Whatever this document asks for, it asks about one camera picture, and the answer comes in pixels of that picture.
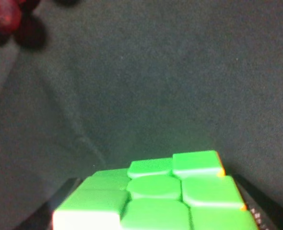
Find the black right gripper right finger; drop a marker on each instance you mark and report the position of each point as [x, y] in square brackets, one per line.
[263, 209]

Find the multicolour puzzle cube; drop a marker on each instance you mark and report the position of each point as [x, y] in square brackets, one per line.
[188, 191]

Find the red artificial grape bunch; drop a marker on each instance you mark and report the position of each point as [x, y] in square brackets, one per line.
[19, 22]

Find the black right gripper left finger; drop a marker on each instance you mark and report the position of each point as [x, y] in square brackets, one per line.
[41, 219]

